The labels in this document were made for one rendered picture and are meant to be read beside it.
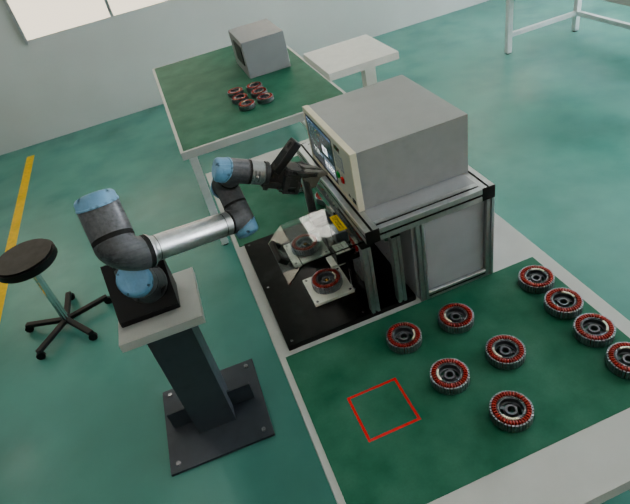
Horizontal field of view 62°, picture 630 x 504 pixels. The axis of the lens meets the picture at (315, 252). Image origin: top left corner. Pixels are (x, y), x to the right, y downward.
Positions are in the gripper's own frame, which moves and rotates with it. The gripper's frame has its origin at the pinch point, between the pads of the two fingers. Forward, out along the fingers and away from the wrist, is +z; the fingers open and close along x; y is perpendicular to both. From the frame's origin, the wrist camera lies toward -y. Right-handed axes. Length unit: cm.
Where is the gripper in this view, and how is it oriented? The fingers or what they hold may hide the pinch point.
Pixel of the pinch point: (324, 170)
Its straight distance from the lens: 170.4
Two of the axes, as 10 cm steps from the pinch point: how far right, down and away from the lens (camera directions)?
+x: 3.3, 5.4, -7.7
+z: 9.2, 0.1, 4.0
